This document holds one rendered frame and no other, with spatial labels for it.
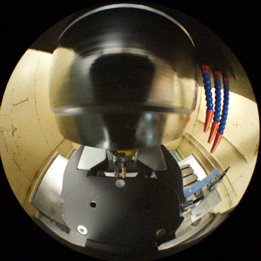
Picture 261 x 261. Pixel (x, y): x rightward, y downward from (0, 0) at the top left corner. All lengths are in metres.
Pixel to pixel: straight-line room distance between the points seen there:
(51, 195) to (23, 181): 0.36
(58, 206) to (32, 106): 1.08
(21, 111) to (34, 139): 0.35
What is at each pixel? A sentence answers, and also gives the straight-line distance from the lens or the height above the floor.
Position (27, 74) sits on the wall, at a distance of 1.16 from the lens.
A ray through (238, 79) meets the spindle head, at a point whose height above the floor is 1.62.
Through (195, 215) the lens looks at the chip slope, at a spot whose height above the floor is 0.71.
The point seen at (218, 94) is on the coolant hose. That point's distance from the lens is 0.18.
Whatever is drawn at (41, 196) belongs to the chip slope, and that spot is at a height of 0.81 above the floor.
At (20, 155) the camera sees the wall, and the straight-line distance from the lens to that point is 1.05.
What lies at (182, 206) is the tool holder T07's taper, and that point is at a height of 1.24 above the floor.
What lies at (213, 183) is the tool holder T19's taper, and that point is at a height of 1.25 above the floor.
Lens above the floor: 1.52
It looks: 28 degrees down
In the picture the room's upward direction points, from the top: 2 degrees clockwise
